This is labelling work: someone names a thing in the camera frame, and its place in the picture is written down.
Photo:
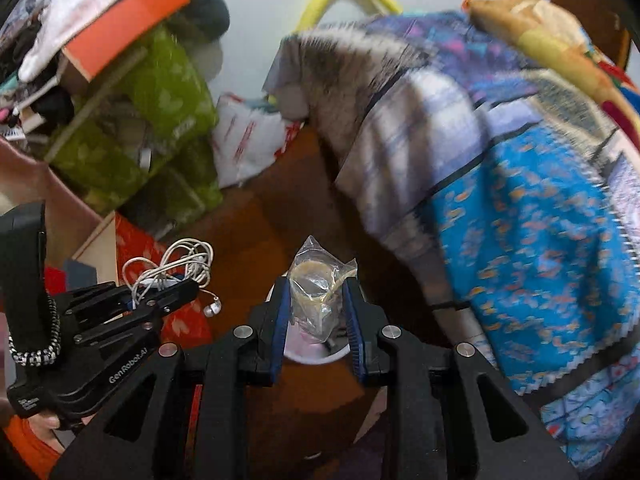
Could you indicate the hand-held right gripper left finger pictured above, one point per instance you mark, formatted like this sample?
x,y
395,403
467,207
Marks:
x,y
281,325

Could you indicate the patterned blue bedsheet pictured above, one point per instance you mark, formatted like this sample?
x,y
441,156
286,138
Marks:
x,y
525,235

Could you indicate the white plastic bag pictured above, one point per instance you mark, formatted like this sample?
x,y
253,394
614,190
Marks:
x,y
85,0

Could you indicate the dark grey cloth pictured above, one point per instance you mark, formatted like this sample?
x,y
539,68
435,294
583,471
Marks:
x,y
205,5

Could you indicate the person's left hand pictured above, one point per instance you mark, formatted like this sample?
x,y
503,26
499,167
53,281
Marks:
x,y
52,421

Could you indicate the orange flat box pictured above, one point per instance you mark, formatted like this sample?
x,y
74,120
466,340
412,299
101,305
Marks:
x,y
130,20

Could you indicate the white bag with red print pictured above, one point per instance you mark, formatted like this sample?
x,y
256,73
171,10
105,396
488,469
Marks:
x,y
245,140

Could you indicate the brown wooden door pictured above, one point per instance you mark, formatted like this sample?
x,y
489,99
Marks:
x,y
585,10

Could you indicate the colourful fleece blanket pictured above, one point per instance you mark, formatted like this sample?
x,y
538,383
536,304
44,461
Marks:
x,y
550,40

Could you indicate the black cloth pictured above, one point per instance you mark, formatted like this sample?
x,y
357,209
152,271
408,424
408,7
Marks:
x,y
55,105

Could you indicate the brown cardboard box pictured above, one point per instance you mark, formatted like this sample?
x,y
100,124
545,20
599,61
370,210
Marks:
x,y
50,185

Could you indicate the white plastic bin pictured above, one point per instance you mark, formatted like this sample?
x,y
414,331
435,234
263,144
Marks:
x,y
310,355

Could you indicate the green patterned bag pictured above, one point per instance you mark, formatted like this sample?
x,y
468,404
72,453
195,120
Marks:
x,y
150,100

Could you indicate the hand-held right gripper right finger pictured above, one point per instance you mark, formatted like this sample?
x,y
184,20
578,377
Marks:
x,y
354,330

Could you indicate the clear plastic bag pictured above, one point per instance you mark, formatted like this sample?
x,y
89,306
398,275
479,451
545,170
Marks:
x,y
315,290

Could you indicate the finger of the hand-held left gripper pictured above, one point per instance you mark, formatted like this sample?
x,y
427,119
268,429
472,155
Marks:
x,y
150,305
90,299

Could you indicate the white earphones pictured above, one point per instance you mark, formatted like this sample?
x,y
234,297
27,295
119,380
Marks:
x,y
212,308

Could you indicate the orange clothing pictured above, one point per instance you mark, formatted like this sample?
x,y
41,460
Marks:
x,y
25,447

